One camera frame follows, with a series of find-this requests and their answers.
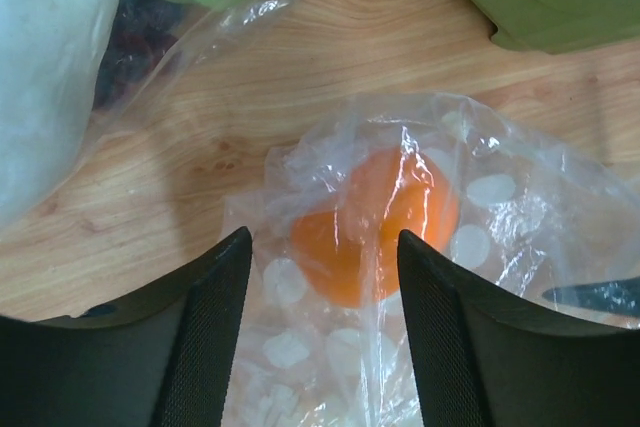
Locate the clear zip bag with fruit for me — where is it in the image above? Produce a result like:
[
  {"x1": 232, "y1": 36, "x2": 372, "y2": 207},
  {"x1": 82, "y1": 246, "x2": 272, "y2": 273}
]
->
[{"x1": 223, "y1": 94, "x2": 639, "y2": 426}]

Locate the fake orange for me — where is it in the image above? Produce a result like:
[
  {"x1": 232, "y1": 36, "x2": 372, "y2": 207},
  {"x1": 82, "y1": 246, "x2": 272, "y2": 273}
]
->
[{"x1": 290, "y1": 147, "x2": 459, "y2": 308}]

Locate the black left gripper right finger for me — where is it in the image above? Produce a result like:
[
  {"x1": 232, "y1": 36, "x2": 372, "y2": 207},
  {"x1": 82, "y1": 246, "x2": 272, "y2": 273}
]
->
[{"x1": 397, "y1": 230, "x2": 639, "y2": 426}]

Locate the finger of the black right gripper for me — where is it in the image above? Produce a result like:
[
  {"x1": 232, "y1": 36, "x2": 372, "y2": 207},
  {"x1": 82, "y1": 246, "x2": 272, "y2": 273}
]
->
[{"x1": 542, "y1": 278, "x2": 640, "y2": 318}]

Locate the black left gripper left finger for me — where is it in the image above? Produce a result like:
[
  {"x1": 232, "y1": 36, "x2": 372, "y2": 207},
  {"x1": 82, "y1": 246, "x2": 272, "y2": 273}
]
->
[{"x1": 1, "y1": 228, "x2": 252, "y2": 426}]

